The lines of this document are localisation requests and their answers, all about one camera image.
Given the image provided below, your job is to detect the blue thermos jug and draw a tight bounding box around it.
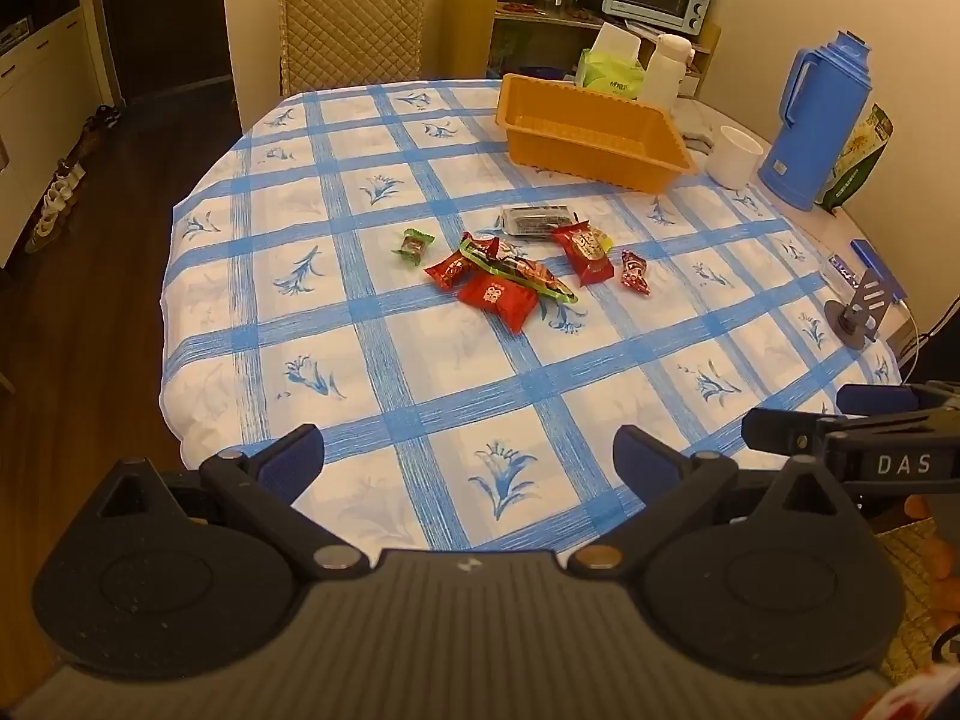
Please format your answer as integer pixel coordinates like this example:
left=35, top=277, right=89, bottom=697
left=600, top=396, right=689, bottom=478
left=757, top=30, right=877, bottom=211

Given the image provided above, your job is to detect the green food bag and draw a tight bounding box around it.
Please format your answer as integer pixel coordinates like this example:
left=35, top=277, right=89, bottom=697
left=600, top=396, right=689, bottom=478
left=816, top=103, right=895, bottom=212

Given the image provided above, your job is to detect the dark wooden door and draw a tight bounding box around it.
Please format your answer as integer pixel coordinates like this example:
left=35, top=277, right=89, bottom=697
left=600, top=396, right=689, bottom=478
left=94, top=0, right=233, bottom=106

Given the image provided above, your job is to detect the woven straw seat mat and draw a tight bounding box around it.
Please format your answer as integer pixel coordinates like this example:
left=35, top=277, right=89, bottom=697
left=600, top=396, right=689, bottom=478
left=876, top=525, right=960, bottom=683

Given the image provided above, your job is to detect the orange plastic basket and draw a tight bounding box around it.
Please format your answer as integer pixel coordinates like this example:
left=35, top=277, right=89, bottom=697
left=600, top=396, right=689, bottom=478
left=495, top=73, right=698, bottom=194

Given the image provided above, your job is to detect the green candy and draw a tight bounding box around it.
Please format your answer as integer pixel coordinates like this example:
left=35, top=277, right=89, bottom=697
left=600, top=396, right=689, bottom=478
left=393, top=228, right=437, bottom=265

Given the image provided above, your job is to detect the person's right hand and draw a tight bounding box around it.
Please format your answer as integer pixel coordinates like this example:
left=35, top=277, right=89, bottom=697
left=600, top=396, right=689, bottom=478
left=905, top=496, right=960, bottom=580

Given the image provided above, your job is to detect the quilted beige chair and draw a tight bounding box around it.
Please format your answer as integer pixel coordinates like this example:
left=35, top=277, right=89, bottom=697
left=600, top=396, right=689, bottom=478
left=277, top=0, right=427, bottom=97

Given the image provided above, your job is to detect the wooden shelf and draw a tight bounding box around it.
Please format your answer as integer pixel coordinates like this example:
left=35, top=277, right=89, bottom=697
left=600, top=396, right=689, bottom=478
left=442, top=0, right=722, bottom=98

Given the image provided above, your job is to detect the red packet with round label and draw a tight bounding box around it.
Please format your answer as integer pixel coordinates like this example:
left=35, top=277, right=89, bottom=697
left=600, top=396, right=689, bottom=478
left=553, top=220, right=614, bottom=287

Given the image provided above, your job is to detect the white thermos bottle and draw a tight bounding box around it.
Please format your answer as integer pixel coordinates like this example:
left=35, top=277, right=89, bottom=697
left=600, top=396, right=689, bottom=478
left=643, top=33, right=692, bottom=107

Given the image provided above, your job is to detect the long green-edged snack packet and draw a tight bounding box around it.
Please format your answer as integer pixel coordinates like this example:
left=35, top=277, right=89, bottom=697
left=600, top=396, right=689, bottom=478
left=459, top=235, right=580, bottom=306

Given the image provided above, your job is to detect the row of shoes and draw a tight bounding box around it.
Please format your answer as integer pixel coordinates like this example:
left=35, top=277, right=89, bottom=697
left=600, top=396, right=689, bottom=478
left=22, top=103, right=127, bottom=256

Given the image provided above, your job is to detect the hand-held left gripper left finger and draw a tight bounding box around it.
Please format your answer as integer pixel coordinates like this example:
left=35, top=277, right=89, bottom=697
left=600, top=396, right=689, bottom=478
left=97, top=424, right=370, bottom=580

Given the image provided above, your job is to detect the white cup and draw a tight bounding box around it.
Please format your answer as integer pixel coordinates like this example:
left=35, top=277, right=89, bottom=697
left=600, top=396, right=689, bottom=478
left=706, top=125, right=764, bottom=190

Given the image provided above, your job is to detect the grey metal phone stand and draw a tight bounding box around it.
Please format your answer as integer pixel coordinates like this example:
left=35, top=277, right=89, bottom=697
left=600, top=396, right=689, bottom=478
left=823, top=268, right=905, bottom=350

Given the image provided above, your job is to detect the green tissue pack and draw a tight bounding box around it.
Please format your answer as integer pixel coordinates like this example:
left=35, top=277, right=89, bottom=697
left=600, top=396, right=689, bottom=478
left=576, top=22, right=646, bottom=97

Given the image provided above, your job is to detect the large red snack packet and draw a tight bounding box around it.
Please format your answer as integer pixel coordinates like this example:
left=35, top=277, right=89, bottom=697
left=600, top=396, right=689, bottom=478
left=456, top=274, right=539, bottom=335

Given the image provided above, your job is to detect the dark clear snack packet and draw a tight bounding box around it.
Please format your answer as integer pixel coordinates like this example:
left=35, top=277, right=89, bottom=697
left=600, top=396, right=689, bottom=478
left=501, top=204, right=575, bottom=239

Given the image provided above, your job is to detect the white cabinet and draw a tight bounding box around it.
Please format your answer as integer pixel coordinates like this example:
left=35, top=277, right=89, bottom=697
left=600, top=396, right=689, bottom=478
left=0, top=0, right=113, bottom=271

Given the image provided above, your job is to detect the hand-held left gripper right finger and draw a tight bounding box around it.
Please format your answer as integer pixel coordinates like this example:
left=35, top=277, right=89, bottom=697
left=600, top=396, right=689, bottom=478
left=568, top=424, right=848, bottom=580

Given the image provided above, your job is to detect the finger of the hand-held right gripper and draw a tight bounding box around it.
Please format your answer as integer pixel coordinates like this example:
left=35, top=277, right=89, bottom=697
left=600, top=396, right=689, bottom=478
left=742, top=408, right=833, bottom=458
left=836, top=384, right=931, bottom=415

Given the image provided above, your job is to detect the red candy with flared ends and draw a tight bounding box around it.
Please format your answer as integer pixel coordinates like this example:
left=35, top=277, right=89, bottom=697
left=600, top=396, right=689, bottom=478
left=424, top=251, right=477, bottom=292

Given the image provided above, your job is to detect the blue white box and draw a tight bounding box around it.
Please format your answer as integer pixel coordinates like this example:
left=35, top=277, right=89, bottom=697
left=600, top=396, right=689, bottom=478
left=825, top=238, right=886, bottom=290

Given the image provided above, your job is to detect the grey cloth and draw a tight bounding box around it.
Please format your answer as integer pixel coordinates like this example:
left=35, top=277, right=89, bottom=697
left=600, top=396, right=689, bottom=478
left=671, top=99, right=725, bottom=158

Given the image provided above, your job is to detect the blue checked tablecloth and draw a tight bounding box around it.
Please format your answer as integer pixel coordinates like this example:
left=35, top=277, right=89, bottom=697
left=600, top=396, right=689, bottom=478
left=159, top=79, right=905, bottom=552

